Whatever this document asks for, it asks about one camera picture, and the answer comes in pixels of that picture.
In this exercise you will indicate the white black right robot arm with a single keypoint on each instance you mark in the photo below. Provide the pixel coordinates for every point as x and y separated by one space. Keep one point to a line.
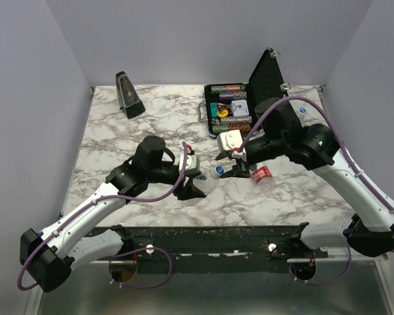
298 128

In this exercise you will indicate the white blue Pocari cap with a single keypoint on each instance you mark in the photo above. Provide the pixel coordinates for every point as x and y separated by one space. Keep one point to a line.
301 111

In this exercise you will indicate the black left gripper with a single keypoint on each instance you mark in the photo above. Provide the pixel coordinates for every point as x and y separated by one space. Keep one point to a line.
190 191

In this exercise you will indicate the black poker chip case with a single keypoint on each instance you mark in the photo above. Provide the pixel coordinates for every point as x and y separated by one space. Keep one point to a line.
230 106

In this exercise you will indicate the clear unlabelled plastic bottle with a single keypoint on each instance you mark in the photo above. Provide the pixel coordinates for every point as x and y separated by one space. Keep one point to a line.
206 183

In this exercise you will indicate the Pocari Sweat clear bottle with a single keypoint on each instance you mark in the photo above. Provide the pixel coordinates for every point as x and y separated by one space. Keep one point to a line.
301 117

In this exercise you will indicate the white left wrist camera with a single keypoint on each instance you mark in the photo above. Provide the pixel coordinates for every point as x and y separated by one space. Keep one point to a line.
191 164

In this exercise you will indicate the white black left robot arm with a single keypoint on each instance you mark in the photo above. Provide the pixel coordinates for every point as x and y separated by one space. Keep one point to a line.
152 174

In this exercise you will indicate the red label water bottle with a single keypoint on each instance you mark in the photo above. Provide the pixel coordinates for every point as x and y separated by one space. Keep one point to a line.
263 178

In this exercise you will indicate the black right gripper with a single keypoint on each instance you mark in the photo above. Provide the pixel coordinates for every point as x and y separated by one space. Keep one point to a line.
241 165

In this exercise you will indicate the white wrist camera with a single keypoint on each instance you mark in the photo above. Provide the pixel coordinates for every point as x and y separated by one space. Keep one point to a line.
191 164
230 140

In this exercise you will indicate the white blue Pocari cap spare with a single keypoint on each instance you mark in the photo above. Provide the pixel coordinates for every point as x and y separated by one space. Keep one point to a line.
216 172

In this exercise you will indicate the black metronome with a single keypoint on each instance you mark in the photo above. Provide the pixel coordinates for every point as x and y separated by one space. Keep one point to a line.
130 103

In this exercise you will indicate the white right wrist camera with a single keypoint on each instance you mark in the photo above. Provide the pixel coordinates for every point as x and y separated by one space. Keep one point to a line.
230 140

